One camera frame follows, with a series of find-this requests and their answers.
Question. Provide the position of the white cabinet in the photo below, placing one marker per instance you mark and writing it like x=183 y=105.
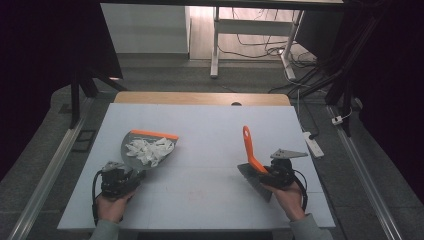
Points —
x=146 y=28

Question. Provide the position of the pile of white paper scraps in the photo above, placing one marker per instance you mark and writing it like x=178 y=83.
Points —
x=150 y=150

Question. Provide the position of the black floor frame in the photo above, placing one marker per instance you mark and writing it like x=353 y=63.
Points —
x=84 y=140

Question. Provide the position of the white desk frame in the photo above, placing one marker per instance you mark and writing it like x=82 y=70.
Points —
x=253 y=27

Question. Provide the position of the person's right hand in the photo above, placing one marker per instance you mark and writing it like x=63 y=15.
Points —
x=288 y=201

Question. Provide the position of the small white adapter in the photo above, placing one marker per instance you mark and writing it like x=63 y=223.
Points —
x=337 y=120

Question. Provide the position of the wooden table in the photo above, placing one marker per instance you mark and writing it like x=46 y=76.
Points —
x=200 y=98

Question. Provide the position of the person's left hand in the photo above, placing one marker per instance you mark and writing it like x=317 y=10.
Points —
x=113 y=208

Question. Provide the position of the grey dustpan with orange edge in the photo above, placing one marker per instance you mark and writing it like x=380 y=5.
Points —
x=148 y=151

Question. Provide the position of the white power strip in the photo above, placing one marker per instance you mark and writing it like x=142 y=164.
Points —
x=314 y=145

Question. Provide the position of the aluminium rail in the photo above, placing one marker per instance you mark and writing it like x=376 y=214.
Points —
x=50 y=173
x=365 y=173

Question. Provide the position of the black stand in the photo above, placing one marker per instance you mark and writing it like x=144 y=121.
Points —
x=343 y=80
x=81 y=83

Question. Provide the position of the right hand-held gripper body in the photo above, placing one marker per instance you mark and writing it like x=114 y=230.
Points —
x=281 y=171

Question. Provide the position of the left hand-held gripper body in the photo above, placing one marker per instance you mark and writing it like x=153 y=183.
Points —
x=113 y=181

